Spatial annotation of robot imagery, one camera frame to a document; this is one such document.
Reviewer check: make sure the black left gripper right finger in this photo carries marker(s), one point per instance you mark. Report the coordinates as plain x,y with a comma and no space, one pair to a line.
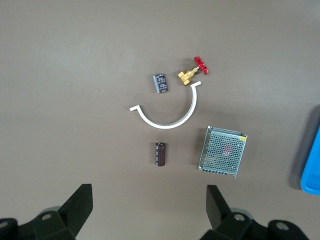
225,223

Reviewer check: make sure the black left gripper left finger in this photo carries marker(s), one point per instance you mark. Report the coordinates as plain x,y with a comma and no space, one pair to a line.
75,212

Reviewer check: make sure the long black cylindrical capacitor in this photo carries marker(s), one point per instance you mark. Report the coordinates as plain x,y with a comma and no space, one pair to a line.
160,155

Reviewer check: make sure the blue plastic tray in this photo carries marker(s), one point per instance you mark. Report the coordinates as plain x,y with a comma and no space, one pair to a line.
313,170

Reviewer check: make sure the brown table mat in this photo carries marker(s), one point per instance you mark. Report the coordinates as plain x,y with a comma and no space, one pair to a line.
75,62

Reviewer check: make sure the white curved pipe clamp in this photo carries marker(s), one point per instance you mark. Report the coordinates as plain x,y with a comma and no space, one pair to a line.
162,125

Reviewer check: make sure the metal mesh power supply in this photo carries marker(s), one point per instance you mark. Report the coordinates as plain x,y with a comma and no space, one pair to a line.
222,152

